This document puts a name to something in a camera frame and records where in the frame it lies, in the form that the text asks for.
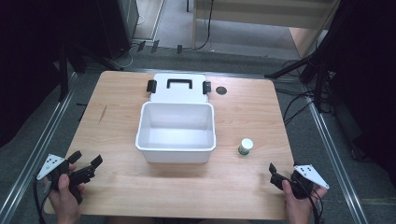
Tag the black metal stand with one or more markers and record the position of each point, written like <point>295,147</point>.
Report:
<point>317,59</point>

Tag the metal floor rail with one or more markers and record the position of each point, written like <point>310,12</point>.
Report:
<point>37,149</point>
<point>337,161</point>

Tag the person's right hand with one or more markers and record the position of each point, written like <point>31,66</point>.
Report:
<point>298,207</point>

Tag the light wooden shelf frame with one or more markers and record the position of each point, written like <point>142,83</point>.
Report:
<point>264,14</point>

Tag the black curtain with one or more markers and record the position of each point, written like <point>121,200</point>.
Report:
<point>28,62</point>
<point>373,77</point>

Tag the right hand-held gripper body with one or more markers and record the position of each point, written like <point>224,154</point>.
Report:
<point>303,180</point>

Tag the person's left hand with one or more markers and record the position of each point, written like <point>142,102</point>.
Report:
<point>64,200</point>

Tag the black cabinet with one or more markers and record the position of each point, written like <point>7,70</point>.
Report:
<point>115,25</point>

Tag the black upright post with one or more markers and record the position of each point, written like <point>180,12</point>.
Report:
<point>63,74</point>

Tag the small white green-labelled bottle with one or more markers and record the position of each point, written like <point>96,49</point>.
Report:
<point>246,144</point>

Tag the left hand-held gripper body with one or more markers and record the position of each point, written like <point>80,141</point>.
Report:
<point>53,166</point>

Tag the dark round table grommet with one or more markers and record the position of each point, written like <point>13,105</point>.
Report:
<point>221,90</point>

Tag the white storage box with lid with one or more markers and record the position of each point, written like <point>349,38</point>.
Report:
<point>176,137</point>

